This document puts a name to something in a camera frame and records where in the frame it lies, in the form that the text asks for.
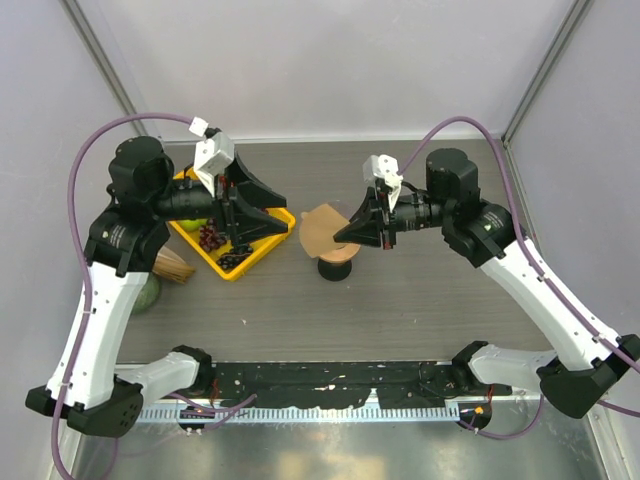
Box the aluminium front rail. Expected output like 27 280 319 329
62 357 612 426

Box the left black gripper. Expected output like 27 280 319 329
150 149 289 243

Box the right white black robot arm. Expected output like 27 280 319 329
334 148 639 419

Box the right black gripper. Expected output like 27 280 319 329
335 185 453 250

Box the green melon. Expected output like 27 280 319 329
131 273 162 315

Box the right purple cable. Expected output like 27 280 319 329
397 115 640 442

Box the brown paper coffee filter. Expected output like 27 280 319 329
299 203 349 258

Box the dark red glass carafe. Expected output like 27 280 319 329
317 259 352 282

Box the green apple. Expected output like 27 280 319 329
177 219 208 233

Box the round wooden ring holder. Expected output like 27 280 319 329
319 243 361 264

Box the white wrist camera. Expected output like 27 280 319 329
363 154 404 212
189 117 235 197

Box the dark black grape bunch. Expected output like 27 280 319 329
216 244 254 271

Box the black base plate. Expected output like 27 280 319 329
178 361 512 410

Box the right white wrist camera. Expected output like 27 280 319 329
363 154 404 212

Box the yellow plastic tray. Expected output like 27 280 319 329
169 166 296 282

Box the clear pink cone dripper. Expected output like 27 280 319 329
328 200 357 221

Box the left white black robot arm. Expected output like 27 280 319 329
26 131 289 438

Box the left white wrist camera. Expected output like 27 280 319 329
189 117 235 197

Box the dark red grape bunch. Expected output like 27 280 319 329
198 225 227 253

